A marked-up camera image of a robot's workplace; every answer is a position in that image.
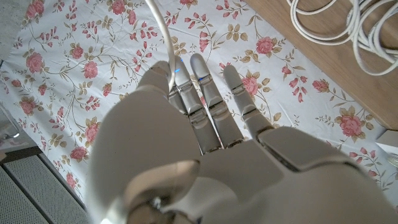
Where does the white Ethernet cable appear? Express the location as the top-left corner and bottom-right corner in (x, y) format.
(144, 0), (398, 93)

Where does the floral backdrop cloth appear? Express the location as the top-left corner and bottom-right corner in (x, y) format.
(0, 0), (398, 218)

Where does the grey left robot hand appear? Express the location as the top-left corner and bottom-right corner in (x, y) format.
(86, 53), (398, 224)

